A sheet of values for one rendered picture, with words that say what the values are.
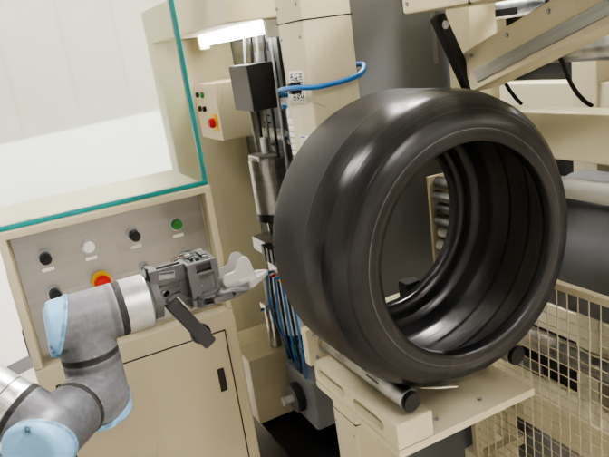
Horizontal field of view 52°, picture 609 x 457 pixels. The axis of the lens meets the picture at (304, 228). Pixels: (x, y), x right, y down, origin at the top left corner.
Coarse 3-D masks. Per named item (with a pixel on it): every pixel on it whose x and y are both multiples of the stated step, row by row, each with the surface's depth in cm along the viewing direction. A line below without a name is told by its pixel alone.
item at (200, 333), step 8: (168, 304) 105; (176, 304) 105; (176, 312) 105; (184, 312) 106; (184, 320) 106; (192, 320) 107; (192, 328) 107; (200, 328) 108; (208, 328) 110; (192, 336) 109; (200, 336) 108; (208, 336) 109; (208, 344) 109
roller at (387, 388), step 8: (328, 352) 151; (336, 352) 146; (344, 360) 143; (352, 368) 141; (360, 368) 137; (360, 376) 139; (368, 376) 134; (376, 384) 132; (384, 384) 129; (392, 384) 128; (400, 384) 127; (384, 392) 129; (392, 392) 127; (400, 392) 125; (408, 392) 124; (416, 392) 124; (392, 400) 127; (400, 400) 124; (408, 400) 124; (416, 400) 125; (408, 408) 124; (416, 408) 125
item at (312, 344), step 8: (392, 296) 163; (304, 328) 152; (304, 336) 152; (312, 336) 152; (304, 344) 153; (312, 344) 152; (320, 344) 153; (304, 352) 154; (312, 352) 153; (320, 352) 154; (312, 360) 153
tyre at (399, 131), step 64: (320, 128) 125; (384, 128) 109; (448, 128) 110; (512, 128) 117; (320, 192) 112; (384, 192) 107; (512, 192) 144; (320, 256) 110; (448, 256) 154; (512, 256) 146; (320, 320) 117; (384, 320) 112; (448, 320) 149; (512, 320) 128
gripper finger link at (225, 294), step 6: (246, 282) 109; (222, 288) 108; (228, 288) 107; (234, 288) 107; (240, 288) 108; (246, 288) 109; (222, 294) 106; (228, 294) 106; (234, 294) 107; (240, 294) 108; (210, 300) 106; (216, 300) 105; (222, 300) 106
